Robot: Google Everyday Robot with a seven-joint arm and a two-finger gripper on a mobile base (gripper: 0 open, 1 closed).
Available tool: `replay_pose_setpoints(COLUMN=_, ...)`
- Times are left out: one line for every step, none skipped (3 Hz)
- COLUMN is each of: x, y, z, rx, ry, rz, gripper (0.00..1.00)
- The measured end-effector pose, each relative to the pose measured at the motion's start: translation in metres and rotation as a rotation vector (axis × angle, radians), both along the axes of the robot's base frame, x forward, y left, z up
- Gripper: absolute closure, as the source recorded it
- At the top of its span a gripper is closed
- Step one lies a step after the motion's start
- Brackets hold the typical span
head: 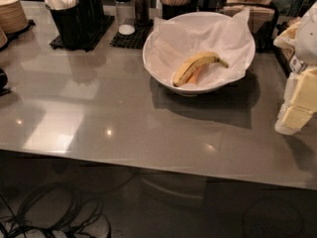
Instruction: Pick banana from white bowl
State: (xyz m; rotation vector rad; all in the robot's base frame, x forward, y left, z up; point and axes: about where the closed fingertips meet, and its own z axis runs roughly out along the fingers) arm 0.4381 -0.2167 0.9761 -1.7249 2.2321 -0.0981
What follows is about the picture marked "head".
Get white bowl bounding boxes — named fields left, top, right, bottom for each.
left=142, top=11, right=257, bottom=95

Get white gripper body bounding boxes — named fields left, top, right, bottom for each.
left=273, top=2, right=317, bottom=73

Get black object left edge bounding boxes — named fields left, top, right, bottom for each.
left=0, top=68, right=11, bottom=96

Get black cutlery holder rear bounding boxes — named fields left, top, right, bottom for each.
left=78, top=0, right=104, bottom=33

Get stack of brown lids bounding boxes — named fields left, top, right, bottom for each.
left=0, top=0, right=29, bottom=34

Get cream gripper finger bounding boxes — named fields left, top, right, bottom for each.
left=274, top=104, right=313, bottom=135
left=284, top=66, right=317, bottom=113

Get salt shaker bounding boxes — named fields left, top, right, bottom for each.
left=115, top=0, right=135, bottom=36

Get white paper liner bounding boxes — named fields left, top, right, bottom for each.
left=145, top=7, right=255, bottom=91

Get black mesh mat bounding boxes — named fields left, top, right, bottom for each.
left=110, top=20, right=154, bottom=49
left=50, top=15, right=115, bottom=52

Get black mat under lids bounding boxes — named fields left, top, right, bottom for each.
left=0, top=19, right=36, bottom=52

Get black cutlery holder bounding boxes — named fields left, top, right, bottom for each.
left=47, top=1, right=85, bottom=49
left=78, top=0, right=104, bottom=33

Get black cables on floor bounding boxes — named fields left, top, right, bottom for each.
left=0, top=181, right=112, bottom=238

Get black cutlery holder front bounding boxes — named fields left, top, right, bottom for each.
left=47, top=1, right=85, bottom=49

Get black mesh mat left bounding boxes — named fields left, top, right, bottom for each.
left=50, top=15, right=115, bottom=52

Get pepper shaker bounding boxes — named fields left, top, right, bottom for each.
left=133, top=0, right=150, bottom=26

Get yellow banana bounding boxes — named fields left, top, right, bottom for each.
left=172, top=52, right=229, bottom=87

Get black mesh mat centre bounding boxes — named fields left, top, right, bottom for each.
left=110, top=20, right=154, bottom=49

